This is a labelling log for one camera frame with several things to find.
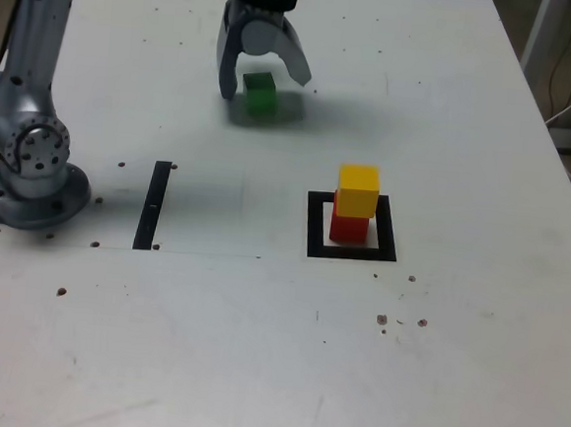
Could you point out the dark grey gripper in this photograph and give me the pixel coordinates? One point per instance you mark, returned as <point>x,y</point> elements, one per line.
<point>261,13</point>

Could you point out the green cube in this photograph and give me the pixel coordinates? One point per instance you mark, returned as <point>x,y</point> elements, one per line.
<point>260,98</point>

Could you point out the black tape square outline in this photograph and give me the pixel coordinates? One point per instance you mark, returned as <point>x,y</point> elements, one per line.
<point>351,254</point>

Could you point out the black tape strip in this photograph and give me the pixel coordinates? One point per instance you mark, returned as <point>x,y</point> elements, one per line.
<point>152,203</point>

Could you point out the red cube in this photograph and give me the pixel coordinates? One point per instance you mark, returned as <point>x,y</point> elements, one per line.
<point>348,228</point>

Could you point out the white frame post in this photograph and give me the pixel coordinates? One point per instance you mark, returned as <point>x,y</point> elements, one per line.
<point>537,30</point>

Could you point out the yellow cube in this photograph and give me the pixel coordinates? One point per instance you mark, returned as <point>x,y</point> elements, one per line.
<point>358,194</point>

